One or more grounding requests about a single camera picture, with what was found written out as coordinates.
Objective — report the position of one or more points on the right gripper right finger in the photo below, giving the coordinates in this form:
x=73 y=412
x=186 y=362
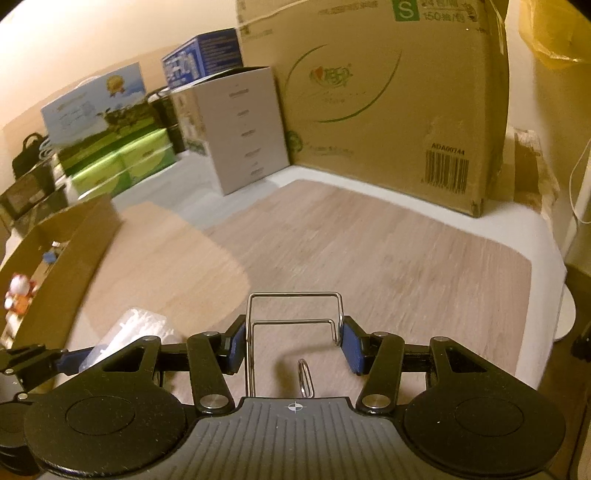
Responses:
x=378 y=357

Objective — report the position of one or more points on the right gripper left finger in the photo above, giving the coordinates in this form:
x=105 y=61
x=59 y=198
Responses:
x=211 y=356

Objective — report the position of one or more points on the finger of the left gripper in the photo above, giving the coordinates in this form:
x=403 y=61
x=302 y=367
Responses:
x=12 y=358
x=70 y=362

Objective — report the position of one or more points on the red white cat figurine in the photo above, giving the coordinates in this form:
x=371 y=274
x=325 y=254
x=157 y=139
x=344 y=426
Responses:
x=19 y=295

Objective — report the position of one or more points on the clear bag of white parts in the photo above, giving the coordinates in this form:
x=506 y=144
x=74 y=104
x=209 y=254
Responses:
x=134 y=324

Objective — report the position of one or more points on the silver wire rack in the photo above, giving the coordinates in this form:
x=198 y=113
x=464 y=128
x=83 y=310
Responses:
x=292 y=342

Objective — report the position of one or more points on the blue binder clip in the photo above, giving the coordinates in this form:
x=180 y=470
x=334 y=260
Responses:
x=50 y=257

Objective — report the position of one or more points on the open cardboard tray box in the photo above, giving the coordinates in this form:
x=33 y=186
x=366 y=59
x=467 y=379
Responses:
x=80 y=235

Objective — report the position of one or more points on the dark gift boxes stack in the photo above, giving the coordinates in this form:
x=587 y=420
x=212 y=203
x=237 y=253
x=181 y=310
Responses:
x=31 y=199

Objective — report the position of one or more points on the black bag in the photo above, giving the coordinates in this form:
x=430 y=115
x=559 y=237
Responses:
x=29 y=156

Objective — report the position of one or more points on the green tissue packs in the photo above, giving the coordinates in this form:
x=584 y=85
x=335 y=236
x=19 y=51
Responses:
x=125 y=167

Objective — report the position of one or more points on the white standing fan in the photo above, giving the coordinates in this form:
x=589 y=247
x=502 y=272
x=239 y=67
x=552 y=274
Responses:
x=558 y=34

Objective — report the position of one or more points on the white product box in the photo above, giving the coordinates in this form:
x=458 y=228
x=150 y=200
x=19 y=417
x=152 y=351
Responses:
x=233 y=119

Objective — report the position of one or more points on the meadow print milk box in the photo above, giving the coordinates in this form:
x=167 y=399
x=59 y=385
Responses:
x=98 y=117

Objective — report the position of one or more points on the large brown cardboard box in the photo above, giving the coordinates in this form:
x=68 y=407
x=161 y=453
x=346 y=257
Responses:
x=407 y=95

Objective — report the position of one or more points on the blue milk carton box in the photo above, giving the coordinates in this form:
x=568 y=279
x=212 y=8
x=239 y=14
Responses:
x=202 y=56

